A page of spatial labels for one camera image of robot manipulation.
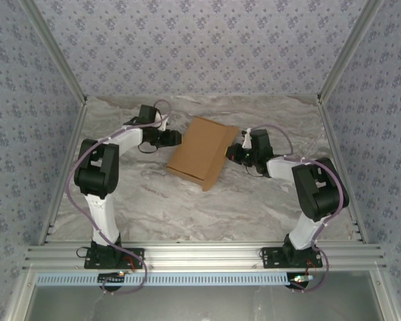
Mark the aluminium frame post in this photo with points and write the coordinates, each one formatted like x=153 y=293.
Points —
x=348 y=47
x=57 y=48

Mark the aluminium mounting rail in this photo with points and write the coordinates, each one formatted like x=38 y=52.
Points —
x=204 y=255

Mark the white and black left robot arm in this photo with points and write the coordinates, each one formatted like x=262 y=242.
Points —
x=97 y=170

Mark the grey metal lower shelf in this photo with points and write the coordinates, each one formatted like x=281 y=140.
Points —
x=204 y=304

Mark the black adapter board with LED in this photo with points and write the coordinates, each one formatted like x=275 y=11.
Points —
x=112 y=277
x=300 y=280

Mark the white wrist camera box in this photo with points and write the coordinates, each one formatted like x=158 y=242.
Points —
x=247 y=142
x=161 y=122

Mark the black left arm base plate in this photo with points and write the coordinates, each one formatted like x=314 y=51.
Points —
x=138 y=251

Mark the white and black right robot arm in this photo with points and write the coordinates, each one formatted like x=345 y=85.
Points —
x=321 y=190

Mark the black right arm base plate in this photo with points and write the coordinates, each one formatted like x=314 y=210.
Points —
x=270 y=261

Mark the brown cardboard box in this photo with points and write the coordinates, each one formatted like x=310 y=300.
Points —
x=200 y=150

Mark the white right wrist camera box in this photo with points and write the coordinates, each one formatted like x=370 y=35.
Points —
x=247 y=142

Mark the aluminium table side rail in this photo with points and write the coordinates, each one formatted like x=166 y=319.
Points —
x=77 y=123
x=329 y=123

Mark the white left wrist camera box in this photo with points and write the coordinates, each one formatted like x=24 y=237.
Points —
x=161 y=122

